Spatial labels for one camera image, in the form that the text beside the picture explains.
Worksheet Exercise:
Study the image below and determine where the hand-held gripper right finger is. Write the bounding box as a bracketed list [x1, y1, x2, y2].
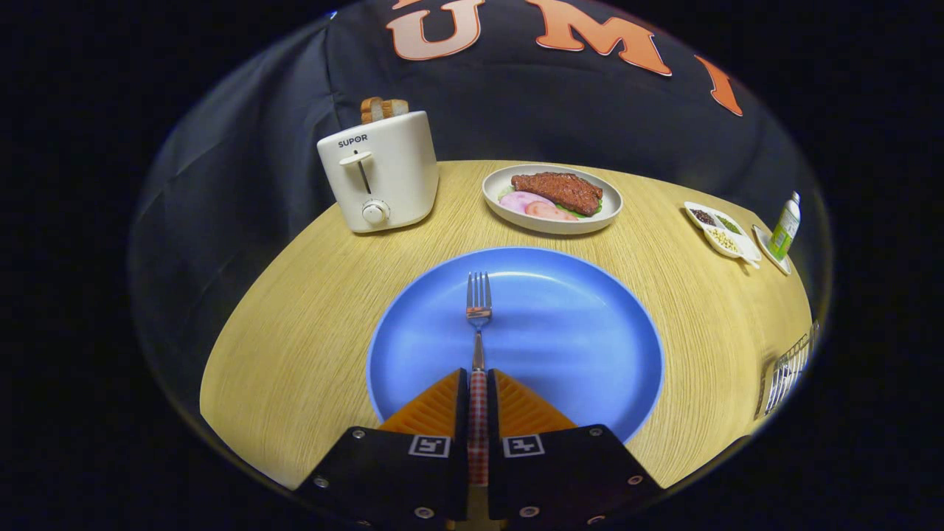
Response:
[487, 369, 664, 528]

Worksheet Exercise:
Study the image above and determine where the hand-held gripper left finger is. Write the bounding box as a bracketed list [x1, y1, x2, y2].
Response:
[294, 369, 471, 528]

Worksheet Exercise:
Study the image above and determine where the fork with checked handle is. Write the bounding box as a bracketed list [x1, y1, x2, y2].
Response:
[465, 271, 493, 486]

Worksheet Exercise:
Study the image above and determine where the blue plate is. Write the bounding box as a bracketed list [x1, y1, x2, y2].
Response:
[366, 246, 664, 445]

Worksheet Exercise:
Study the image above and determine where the pink ham slice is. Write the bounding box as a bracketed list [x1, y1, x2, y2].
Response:
[525, 201, 580, 222]
[499, 191, 554, 215]

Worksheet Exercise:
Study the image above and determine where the brown steak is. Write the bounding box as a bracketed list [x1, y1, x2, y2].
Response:
[511, 172, 603, 217]

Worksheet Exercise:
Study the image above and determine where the white divided bean dish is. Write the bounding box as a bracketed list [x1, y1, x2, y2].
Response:
[684, 201, 762, 268]

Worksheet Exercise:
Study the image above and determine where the cream plate with food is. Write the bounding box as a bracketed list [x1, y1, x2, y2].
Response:
[482, 164, 624, 236]

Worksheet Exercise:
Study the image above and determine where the white toaster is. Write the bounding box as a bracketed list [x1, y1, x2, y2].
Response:
[317, 111, 440, 235]

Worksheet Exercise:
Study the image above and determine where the green and white bottle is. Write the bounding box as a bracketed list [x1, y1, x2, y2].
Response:
[768, 192, 802, 260]

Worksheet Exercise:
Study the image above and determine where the metal wire rack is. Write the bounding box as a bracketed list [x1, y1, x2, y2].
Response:
[754, 321, 821, 421]

